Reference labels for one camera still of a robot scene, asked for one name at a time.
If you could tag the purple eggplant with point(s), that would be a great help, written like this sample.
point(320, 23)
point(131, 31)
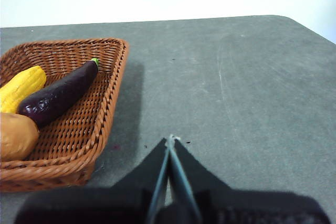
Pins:
point(57, 95)

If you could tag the yellow corn cob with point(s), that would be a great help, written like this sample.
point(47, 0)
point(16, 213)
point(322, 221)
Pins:
point(21, 87)

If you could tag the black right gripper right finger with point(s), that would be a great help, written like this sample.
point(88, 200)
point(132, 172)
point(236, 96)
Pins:
point(236, 205)

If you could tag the brown potato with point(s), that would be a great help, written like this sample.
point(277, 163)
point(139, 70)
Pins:
point(17, 137)

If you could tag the brown wicker basket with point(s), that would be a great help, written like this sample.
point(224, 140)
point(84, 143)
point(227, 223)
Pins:
point(84, 119)

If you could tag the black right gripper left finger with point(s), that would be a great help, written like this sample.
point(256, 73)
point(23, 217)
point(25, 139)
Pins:
point(105, 205)

